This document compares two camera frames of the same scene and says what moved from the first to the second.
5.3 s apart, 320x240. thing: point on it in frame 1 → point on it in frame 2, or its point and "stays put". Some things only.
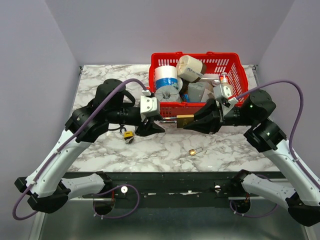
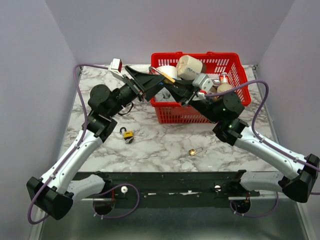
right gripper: x=210 y=118 → x=183 y=95
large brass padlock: x=183 y=120 → x=163 y=75
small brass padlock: x=193 y=152 stays put
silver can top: x=215 y=82 stays put
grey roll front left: x=167 y=93 stays put
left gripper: x=151 y=128 → x=144 y=80
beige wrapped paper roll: x=190 y=69 stays put
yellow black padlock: x=127 y=134 stays put
